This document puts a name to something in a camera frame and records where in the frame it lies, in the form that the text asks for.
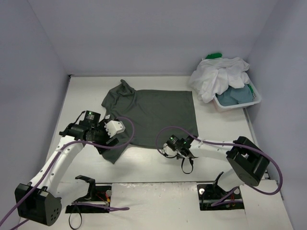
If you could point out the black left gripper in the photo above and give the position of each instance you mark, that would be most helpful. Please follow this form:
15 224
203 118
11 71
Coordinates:
105 140

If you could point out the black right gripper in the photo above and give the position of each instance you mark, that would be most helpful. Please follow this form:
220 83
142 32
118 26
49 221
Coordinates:
171 145

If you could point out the dark grey t-shirt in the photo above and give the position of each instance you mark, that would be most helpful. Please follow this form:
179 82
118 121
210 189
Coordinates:
151 116

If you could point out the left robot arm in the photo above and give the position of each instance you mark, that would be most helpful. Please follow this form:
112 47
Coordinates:
40 200

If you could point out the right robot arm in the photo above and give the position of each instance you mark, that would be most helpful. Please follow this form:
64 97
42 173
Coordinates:
247 166

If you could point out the light blue t-shirt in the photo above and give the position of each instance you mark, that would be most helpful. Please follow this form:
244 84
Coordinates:
234 96

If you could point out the white t-shirt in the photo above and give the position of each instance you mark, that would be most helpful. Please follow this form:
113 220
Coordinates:
198 81

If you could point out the white plastic laundry basket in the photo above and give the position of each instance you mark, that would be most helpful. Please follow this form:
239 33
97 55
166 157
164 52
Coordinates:
256 100

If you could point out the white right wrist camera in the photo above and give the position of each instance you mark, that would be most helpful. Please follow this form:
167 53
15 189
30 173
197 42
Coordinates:
168 152

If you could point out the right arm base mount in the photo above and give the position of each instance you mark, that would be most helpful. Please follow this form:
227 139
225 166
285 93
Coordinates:
211 197

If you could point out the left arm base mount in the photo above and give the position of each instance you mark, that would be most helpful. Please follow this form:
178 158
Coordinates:
97 194

